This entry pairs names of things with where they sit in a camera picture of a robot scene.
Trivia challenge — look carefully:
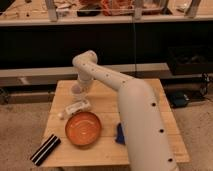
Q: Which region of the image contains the black bin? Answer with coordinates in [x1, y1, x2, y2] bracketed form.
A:
[167, 45, 213, 75]

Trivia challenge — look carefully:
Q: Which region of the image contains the long workbench shelf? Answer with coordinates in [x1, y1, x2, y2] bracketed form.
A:
[0, 0, 213, 27]

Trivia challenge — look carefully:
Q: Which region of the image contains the orange bowl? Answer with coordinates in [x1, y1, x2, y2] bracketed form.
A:
[65, 112, 102, 146]

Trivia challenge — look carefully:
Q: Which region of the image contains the blue cloth object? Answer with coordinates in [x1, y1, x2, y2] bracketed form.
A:
[115, 124, 125, 144]

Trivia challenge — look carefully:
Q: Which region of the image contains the black striped rectangular block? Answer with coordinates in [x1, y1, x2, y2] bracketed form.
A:
[30, 134, 61, 166]

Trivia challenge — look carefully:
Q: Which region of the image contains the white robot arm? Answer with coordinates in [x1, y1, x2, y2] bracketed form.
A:
[72, 50, 179, 171]

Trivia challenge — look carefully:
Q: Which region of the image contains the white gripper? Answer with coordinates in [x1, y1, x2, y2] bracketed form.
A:
[78, 70, 93, 91]

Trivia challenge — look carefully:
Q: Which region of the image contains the dark blue device on floor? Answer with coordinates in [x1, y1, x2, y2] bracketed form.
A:
[167, 91, 189, 108]

